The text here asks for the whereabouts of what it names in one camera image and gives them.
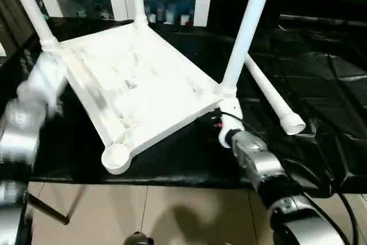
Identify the white plastic table top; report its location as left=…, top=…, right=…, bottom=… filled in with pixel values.
left=41, top=22, right=244, bottom=176

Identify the black work mat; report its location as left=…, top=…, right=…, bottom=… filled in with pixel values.
left=0, top=17, right=367, bottom=199

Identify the grey curtain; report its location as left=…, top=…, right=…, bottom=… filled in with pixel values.
left=0, top=0, right=38, bottom=56

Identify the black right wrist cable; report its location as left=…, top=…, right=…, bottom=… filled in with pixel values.
left=220, top=111, right=359, bottom=245

